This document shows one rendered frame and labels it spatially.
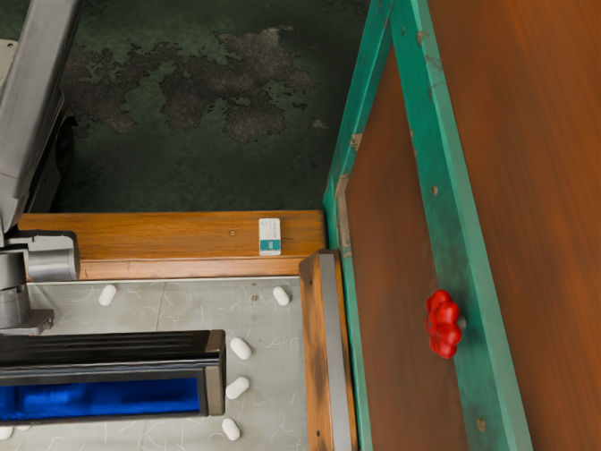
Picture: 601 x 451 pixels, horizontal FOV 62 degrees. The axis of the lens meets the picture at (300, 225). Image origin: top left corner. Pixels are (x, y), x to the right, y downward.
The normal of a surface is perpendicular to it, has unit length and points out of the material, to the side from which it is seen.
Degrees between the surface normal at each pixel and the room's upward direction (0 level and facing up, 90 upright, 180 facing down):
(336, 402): 0
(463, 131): 90
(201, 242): 0
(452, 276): 90
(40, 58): 43
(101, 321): 0
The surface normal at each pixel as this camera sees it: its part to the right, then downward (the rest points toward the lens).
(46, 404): 0.09, 0.52
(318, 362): -0.88, -0.16
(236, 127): 0.08, -0.44
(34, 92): 0.33, 0.24
